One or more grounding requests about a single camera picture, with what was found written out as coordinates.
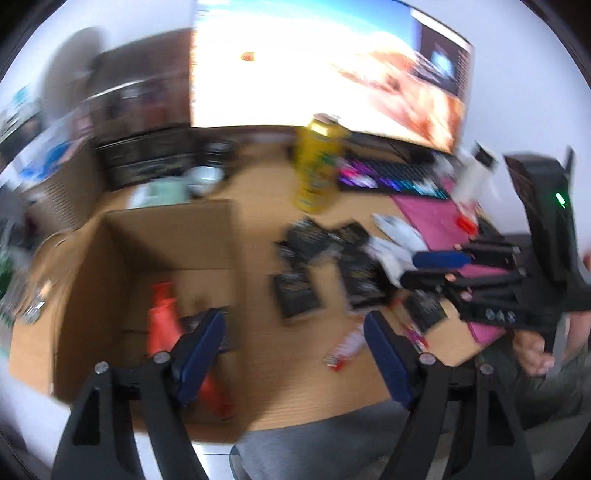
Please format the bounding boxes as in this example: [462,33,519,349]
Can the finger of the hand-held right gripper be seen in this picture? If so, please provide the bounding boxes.
[412,239,522,270]
[399,269,528,302]

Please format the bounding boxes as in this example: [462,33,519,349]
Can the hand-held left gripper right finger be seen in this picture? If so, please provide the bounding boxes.
[364,310,536,480]

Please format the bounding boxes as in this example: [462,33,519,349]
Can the dark acrylic drawer organizer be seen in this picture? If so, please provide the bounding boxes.
[90,30,195,190]

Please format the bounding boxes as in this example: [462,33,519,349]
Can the backlit black keyboard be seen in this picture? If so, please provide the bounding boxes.
[339,157,451,201]

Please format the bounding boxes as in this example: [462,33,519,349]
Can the beige woven plastic basket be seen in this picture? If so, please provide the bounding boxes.
[28,152,101,232]

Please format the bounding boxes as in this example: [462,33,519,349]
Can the person's grey trousers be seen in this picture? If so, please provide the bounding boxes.
[230,344,591,480]

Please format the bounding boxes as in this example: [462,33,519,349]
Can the clear water bottle green label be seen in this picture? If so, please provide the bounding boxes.
[0,217,47,324]

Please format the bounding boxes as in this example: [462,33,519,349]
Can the small white bowl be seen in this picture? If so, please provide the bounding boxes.
[185,165,223,197]

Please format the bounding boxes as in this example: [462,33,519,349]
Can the white packet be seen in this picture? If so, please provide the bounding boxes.
[366,239,408,283]

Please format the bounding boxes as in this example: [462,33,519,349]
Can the round white desk mirror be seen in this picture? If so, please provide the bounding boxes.
[44,27,105,123]

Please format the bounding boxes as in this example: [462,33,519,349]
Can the pile of black tissue packets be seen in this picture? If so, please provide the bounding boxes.
[271,218,448,334]

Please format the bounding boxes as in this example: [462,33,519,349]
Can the green knitted cloth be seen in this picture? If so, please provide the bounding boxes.
[129,178,195,209]

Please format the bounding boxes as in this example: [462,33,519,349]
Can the computer monitor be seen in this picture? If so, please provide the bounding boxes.
[189,0,476,154]

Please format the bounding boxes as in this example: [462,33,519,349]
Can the pink desk mat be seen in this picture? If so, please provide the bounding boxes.
[390,191,509,344]

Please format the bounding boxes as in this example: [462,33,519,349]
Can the white bottle with black cap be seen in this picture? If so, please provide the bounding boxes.
[455,142,498,205]

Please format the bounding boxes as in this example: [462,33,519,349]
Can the orange red snack packet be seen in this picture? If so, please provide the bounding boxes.
[148,282,234,418]

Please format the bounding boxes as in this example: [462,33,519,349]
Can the brown cardboard box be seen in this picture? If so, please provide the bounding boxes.
[51,198,252,444]

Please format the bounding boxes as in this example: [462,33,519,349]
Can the person's right hand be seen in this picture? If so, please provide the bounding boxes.
[512,311,591,378]

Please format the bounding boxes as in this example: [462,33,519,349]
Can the blue white tissue pack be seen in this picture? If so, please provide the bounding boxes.
[18,129,80,182]

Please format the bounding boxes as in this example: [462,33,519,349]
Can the red white snack sachet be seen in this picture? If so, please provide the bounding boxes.
[324,322,371,371]

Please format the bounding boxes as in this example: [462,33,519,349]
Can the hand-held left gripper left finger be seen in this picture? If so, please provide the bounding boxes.
[51,308,227,480]

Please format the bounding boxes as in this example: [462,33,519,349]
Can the yellow pineapple drink can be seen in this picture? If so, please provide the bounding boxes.
[291,113,352,214]

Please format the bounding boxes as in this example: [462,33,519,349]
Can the wooden desktop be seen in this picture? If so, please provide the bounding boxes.
[9,138,509,444]

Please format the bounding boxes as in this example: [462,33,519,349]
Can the dark glass jar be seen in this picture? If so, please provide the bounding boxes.
[203,141,235,169]

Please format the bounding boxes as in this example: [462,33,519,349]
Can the pink white long sachet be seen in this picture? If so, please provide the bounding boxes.
[402,320,432,349]

